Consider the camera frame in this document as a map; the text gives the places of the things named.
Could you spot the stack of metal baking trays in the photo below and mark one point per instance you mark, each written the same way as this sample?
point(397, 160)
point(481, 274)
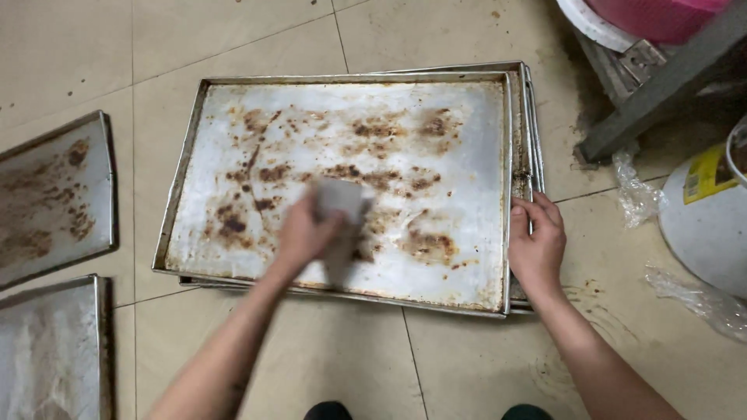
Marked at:
point(525, 134)

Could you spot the white bucket with yellow label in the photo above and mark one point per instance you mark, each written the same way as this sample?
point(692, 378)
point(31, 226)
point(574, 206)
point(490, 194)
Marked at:
point(709, 216)

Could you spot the person's black shoe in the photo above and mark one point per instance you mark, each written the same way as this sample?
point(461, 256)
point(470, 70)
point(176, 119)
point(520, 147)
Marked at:
point(525, 412)
point(328, 411)

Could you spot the person's black right shoe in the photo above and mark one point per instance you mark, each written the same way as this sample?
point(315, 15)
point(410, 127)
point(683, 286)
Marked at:
point(525, 412)

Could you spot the clear plastic wrap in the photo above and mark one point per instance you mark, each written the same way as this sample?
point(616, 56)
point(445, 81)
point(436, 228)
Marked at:
point(700, 300)
point(636, 192)

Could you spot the stained metal baking tray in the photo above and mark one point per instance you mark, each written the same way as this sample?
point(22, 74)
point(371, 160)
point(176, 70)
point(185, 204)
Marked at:
point(350, 192)

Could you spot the metal scraper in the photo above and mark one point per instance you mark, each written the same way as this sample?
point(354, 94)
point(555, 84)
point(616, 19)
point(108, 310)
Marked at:
point(341, 201)

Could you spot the person's left fingers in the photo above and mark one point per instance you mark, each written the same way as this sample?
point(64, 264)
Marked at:
point(327, 224)

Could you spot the rusty metal baking tray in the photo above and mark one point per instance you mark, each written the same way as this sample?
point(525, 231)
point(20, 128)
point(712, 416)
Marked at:
point(52, 198)

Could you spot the white plastic tub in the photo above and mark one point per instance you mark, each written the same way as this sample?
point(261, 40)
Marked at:
point(589, 26)

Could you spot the person's left hand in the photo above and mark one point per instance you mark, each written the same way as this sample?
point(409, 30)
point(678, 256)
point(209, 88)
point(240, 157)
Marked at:
point(303, 233)

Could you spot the clean metal baking tray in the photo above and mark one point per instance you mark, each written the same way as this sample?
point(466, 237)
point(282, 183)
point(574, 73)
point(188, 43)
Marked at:
point(52, 350)

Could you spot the pink plastic basin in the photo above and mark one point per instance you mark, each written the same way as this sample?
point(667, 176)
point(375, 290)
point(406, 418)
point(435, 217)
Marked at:
point(656, 17)

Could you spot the person's black left shoe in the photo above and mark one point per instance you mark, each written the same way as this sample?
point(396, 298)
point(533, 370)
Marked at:
point(328, 411)

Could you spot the grey metal table frame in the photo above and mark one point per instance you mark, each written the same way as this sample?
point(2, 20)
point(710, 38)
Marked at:
point(659, 87)

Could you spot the person's right hand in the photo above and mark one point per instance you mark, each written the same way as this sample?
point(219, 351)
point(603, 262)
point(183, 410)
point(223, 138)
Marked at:
point(537, 245)

